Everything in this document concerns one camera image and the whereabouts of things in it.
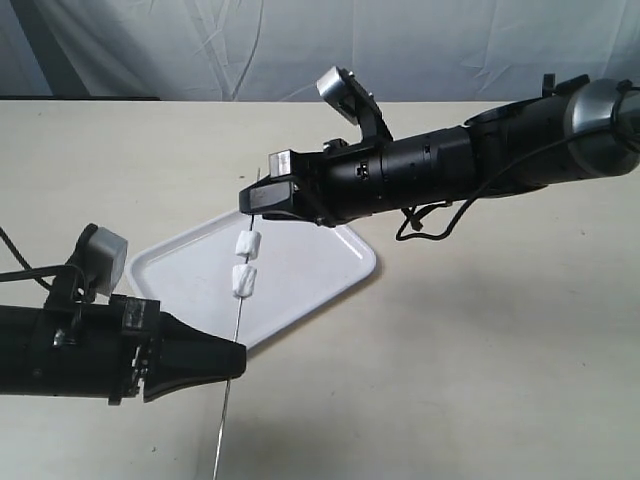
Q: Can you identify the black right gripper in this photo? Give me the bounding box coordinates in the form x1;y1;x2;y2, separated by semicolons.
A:
238;139;385;225

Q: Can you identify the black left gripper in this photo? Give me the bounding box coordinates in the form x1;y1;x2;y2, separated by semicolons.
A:
108;295;247;406

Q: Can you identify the thin metal skewer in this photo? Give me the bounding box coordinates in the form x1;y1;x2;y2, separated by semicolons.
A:
212;168;261;480

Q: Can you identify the white marshmallow top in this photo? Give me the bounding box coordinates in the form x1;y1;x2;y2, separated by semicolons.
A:
235;230;262;261

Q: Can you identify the white marshmallow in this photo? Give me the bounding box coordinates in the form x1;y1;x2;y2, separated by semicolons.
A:
235;230;262;261
232;264;257;299

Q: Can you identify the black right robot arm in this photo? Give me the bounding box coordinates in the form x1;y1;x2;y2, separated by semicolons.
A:
239;67;639;227

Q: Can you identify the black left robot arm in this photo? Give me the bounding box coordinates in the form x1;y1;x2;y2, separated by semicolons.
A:
1;295;247;405

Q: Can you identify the white rectangular plastic tray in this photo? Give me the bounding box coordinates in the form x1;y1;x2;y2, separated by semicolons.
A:
126;212;377;348

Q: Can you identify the light blue backdrop cloth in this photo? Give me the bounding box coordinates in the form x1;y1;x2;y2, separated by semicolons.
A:
1;1;639;102

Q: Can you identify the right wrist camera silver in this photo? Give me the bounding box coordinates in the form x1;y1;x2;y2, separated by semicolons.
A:
315;65;394;146

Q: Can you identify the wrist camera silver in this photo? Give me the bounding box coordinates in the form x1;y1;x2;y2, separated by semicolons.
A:
315;65;394;146
67;223;128;302

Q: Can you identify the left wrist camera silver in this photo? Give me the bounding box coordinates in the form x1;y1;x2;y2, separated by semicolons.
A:
67;223;128;302

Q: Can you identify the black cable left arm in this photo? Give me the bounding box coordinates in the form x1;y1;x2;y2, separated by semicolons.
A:
0;225;84;291

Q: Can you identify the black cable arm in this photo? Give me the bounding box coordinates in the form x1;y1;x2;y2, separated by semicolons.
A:
394;82;640;243
0;225;84;291

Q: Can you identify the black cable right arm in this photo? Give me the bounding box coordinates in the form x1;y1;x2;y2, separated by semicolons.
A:
394;82;640;243

